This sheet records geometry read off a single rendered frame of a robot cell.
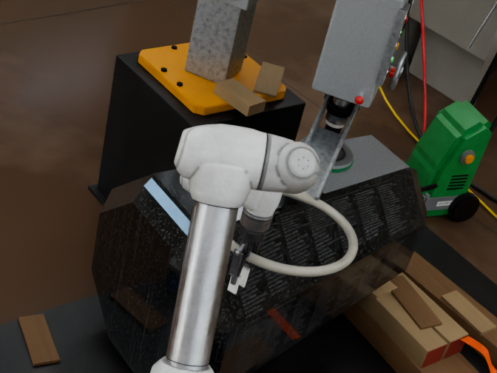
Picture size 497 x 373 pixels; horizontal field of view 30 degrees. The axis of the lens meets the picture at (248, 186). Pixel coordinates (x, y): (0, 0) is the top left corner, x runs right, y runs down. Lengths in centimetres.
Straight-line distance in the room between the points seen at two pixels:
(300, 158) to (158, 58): 207
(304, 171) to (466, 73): 409
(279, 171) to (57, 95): 323
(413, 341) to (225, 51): 140
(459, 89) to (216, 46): 257
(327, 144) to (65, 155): 174
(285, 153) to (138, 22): 411
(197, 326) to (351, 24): 143
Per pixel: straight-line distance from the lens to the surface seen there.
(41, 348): 364
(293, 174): 201
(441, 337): 388
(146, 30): 598
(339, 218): 307
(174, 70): 394
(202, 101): 376
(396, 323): 385
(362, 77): 325
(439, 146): 473
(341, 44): 322
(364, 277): 352
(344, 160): 349
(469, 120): 471
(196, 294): 208
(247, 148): 202
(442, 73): 614
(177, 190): 316
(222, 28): 381
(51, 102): 509
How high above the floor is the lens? 266
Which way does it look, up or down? 34 degrees down
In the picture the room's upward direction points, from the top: 15 degrees clockwise
